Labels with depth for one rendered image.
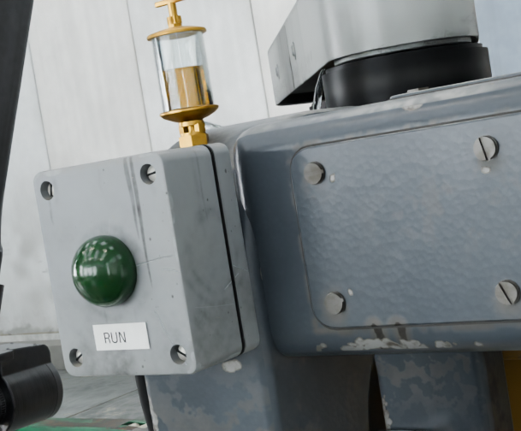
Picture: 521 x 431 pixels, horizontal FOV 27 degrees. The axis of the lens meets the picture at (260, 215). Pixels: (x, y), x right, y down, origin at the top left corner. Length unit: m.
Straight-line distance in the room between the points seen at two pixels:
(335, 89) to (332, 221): 0.14
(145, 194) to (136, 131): 6.99
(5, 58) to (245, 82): 5.93
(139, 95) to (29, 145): 1.17
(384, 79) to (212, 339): 0.18
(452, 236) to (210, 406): 0.14
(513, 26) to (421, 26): 4.93
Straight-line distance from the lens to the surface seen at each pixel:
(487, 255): 0.41
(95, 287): 0.44
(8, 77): 0.91
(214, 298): 0.44
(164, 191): 0.42
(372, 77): 0.55
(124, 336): 0.45
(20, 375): 0.92
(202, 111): 0.51
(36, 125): 8.10
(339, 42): 0.57
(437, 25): 0.56
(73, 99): 7.81
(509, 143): 0.40
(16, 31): 0.93
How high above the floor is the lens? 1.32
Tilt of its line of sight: 3 degrees down
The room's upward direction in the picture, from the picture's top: 9 degrees counter-clockwise
